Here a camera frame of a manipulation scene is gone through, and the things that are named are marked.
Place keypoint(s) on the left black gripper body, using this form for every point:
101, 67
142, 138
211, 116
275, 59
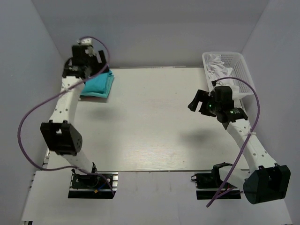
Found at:
93, 63

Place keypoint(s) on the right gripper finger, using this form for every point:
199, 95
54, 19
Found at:
201, 96
206, 112

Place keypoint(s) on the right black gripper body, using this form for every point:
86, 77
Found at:
210, 105

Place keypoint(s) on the blue t-shirt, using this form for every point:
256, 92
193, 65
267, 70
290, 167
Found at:
99, 84

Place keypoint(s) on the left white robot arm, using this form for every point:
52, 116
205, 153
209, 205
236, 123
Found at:
59, 132

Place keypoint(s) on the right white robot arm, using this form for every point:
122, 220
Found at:
266, 180

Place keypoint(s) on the crumpled white t-shirt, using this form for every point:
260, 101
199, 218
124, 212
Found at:
216, 69

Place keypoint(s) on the folded mint green t-shirt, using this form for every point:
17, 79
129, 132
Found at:
100, 95

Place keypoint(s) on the white plastic laundry basket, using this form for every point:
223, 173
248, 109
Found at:
235, 61

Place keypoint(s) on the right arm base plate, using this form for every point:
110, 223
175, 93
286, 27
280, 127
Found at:
206, 188

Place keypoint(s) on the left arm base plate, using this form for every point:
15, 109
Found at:
93, 187

